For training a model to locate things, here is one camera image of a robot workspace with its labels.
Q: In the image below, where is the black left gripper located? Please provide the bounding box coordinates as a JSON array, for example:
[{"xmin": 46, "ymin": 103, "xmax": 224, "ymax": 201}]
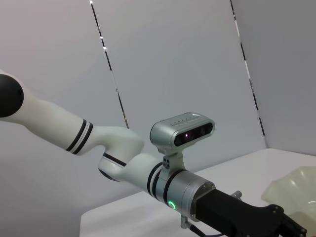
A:
[{"xmin": 194, "ymin": 189, "xmax": 308, "ymax": 237}]

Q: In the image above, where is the pale green glass fruit plate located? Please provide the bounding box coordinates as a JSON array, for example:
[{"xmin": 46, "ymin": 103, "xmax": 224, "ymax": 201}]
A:
[{"xmin": 261, "ymin": 165, "xmax": 316, "ymax": 237}]

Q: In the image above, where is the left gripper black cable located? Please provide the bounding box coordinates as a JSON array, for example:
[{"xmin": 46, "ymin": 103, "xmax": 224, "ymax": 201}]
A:
[{"xmin": 179, "ymin": 214, "xmax": 223, "ymax": 237}]

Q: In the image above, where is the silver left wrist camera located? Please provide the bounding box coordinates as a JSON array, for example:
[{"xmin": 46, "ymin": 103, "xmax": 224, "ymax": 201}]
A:
[{"xmin": 150, "ymin": 111, "xmax": 216, "ymax": 177}]

